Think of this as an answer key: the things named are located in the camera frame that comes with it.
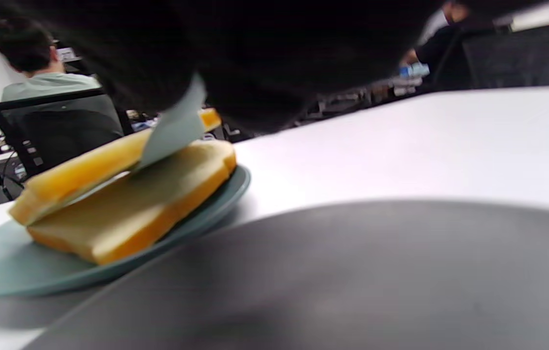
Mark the person's right hand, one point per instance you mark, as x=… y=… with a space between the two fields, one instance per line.
x=255 y=48

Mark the teal dessert spatula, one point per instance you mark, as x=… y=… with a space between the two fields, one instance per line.
x=172 y=136

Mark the white toast slice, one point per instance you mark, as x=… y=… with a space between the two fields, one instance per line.
x=157 y=204
x=84 y=170

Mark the black mesh office chair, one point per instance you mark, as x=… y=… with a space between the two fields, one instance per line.
x=60 y=131

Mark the grey round plate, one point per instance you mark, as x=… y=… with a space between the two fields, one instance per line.
x=352 y=272

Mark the teal round plate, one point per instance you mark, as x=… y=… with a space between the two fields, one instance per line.
x=11 y=262

